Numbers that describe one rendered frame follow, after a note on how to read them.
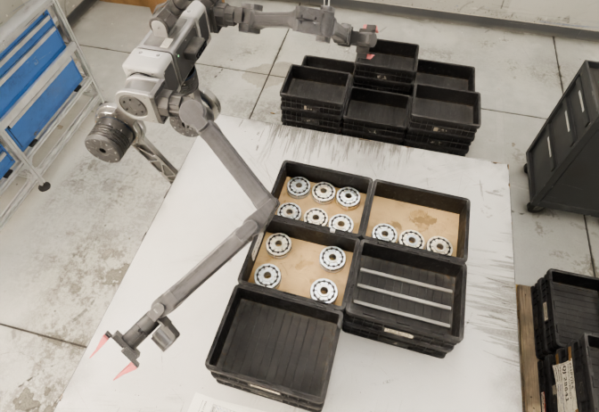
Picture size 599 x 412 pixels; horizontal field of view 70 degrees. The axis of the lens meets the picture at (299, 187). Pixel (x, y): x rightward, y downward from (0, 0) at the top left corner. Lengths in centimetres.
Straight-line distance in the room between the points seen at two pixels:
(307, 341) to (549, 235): 197
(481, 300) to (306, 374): 79
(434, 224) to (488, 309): 39
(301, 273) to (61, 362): 153
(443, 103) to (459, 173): 76
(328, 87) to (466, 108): 88
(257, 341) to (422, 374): 62
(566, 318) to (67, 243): 286
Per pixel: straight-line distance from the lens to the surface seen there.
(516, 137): 362
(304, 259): 173
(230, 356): 162
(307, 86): 290
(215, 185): 213
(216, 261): 133
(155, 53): 150
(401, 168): 221
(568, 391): 228
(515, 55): 440
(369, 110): 293
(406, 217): 188
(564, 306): 262
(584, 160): 278
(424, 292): 174
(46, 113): 334
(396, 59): 319
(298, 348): 161
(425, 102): 290
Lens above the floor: 238
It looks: 54 degrees down
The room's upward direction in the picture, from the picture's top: straight up
